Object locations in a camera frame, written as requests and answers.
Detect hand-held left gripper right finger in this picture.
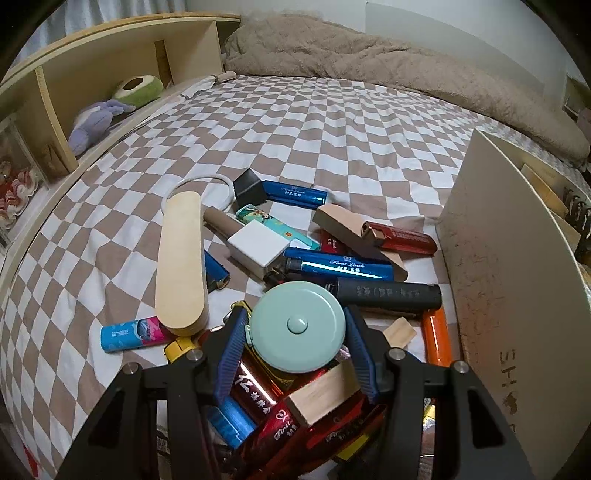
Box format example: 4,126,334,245
343,305,527,480

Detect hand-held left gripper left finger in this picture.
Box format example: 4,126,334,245
55,308,254,480

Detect mint green tape measure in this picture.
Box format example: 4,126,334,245
245,282,347,374

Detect white cardboard box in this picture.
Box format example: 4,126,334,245
436,129,591,480

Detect dark red gold-print lighter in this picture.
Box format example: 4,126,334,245
228,351,296,421

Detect tiny wooden piece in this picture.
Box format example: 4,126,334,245
383,318,419,349

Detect small rectangular wooden block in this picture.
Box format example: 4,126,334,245
283,357,361,428

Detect matte black lighter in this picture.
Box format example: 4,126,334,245
330,277,443,312

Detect sky blue lighter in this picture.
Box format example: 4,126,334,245
206,397,259,450

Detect small blue lighter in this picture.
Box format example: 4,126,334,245
204,250,230,294

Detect orange lighter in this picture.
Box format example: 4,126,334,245
422,307,455,367

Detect shiny red lighter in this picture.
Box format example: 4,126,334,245
305,397,384,462
249,401,315,480
361,220,438,256

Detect shiny blue lighter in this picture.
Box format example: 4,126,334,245
262,180,328,207
283,247,395,282

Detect long oval wooden board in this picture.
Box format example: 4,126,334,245
154,191,209,337

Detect light blue pink lighter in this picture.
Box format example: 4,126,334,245
100,316,174,354

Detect white square charger block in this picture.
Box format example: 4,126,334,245
227,219,291,269

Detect brown cardboard tube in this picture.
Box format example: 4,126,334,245
203,207,245,241

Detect beige wooden wedge block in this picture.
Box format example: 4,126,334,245
313,204,409,282

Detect teal illustrated lighter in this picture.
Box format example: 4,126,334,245
235,206,321,252

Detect black cube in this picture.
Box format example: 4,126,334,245
232,168,269,206

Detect brown hair claw clip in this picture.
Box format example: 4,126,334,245
563,187,591,232

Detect purple plush toy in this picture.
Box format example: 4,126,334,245
68,99,137,158

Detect green avocado plush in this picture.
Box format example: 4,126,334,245
112,75,164,112

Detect beige fluffy blanket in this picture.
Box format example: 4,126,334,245
224,13,591,169

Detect wooden headboard shelf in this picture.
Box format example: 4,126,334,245
0,13,242,259

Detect open wardrobe shelf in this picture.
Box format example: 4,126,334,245
561,74,591,121

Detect white curtain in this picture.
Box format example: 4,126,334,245
18,0,185,61

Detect white cable loop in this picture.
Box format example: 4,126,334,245
161,174,234,215

